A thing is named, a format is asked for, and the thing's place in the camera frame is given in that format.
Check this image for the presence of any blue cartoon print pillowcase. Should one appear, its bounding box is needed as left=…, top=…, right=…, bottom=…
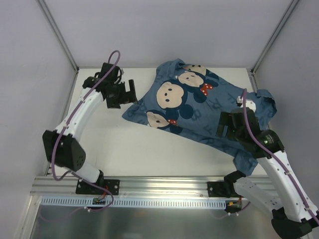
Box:
left=121, top=58, right=278, bottom=176

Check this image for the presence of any aluminium frame post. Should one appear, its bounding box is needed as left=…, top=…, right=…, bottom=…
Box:
left=36, top=0, right=79, bottom=73
left=249, top=0, right=301, bottom=75

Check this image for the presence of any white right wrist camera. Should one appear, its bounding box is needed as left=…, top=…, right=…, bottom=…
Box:
left=236, top=96, right=256, bottom=112

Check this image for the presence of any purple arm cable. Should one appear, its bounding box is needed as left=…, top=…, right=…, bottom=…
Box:
left=240, top=88, right=319, bottom=225
left=51, top=50, right=123, bottom=182

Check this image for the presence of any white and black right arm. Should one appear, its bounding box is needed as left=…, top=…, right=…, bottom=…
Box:
left=214, top=108, right=319, bottom=239

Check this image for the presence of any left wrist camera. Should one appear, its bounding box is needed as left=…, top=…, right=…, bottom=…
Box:
left=118, top=68, right=124, bottom=78

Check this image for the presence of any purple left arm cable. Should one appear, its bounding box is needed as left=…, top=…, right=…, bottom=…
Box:
left=51, top=50, right=123, bottom=182

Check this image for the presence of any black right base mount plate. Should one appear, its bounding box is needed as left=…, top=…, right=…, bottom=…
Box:
left=207, top=181, right=240, bottom=198

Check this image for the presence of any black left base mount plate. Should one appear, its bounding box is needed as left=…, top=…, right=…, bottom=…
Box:
left=75, top=179, right=120, bottom=196

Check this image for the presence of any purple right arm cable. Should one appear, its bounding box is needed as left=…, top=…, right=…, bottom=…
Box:
left=240, top=88, right=319, bottom=225

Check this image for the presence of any left aluminium frame post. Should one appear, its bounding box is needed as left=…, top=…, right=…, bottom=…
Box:
left=36, top=0, right=79, bottom=73

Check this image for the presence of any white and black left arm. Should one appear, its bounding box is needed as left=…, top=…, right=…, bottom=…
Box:
left=42, top=63, right=138, bottom=194

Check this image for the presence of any right aluminium frame post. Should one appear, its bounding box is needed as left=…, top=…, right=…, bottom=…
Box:
left=249, top=0, right=301, bottom=75

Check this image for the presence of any white slotted cable duct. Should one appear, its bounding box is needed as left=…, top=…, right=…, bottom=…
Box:
left=41, top=196, right=226, bottom=210

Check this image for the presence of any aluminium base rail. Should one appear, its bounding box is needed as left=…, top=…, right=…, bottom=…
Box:
left=29, top=175, right=277, bottom=200

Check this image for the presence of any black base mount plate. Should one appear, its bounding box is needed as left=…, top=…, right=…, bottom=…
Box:
left=75, top=179, right=120, bottom=196
left=207, top=181, right=240, bottom=198

